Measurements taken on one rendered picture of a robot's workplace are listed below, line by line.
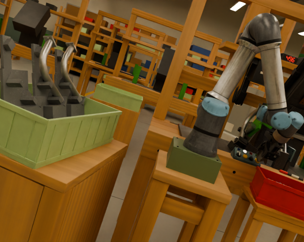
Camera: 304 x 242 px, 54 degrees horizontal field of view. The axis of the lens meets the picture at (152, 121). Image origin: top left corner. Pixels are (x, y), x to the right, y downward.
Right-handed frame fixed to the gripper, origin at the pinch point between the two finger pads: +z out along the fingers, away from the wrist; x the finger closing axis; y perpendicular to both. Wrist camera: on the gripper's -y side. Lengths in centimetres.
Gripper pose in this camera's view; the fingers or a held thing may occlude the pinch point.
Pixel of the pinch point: (259, 158)
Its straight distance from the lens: 171.1
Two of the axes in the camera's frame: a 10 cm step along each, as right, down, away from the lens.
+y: -2.2, 6.7, -7.1
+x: 9.5, 3.2, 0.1
